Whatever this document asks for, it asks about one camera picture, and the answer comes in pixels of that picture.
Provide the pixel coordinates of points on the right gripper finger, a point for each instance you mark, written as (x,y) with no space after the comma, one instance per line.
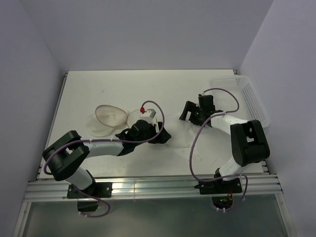
(184,116)
(190,107)

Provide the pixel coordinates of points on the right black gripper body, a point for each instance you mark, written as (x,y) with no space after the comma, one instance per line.
(196,115)

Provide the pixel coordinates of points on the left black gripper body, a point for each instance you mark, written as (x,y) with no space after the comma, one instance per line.
(151,131)

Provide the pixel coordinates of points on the white bra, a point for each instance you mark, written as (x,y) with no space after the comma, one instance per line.
(183,134)

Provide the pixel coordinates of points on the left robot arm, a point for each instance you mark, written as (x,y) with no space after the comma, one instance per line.
(64,157)

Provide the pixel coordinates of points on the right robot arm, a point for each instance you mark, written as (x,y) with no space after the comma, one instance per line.
(248,142)

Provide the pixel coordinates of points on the white plastic basket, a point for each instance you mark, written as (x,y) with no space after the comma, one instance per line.
(250,104)

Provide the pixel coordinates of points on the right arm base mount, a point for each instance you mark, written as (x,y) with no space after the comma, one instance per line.
(220,187)

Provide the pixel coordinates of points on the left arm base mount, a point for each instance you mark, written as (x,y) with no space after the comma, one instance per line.
(88,199)

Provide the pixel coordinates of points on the aluminium rail frame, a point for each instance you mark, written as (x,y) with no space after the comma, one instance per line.
(153,192)

